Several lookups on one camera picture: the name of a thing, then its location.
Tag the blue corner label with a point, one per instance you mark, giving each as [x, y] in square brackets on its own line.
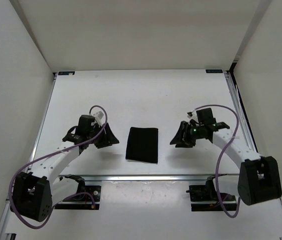
[66, 73]
[214, 71]

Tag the right aluminium frame rail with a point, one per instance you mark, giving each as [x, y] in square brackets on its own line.
[243, 117]

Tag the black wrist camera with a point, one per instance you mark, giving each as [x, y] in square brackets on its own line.
[205, 116]
[85, 124]

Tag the front aluminium rail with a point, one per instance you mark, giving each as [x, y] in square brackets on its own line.
[134, 177]

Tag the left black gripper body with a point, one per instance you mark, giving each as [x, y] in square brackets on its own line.
[97, 130]

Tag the left blue corner label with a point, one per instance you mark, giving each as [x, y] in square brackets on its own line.
[66, 73]

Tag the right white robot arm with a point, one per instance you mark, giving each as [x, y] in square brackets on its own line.
[258, 180]

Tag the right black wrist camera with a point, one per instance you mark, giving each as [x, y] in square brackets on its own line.
[205, 116]

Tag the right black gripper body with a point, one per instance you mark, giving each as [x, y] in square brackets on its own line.
[193, 133]

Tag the right blue corner label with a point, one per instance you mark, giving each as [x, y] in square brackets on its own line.
[214, 71]

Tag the black skirt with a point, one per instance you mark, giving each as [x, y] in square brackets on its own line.
[142, 145]

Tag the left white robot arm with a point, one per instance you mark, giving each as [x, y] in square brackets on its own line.
[34, 194]

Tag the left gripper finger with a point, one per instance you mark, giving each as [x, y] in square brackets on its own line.
[102, 144]
[111, 139]

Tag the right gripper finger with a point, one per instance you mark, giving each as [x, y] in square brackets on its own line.
[185, 145]
[178, 139]

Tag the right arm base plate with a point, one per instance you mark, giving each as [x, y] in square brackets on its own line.
[204, 198]

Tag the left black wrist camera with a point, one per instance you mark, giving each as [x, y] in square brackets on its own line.
[85, 124]

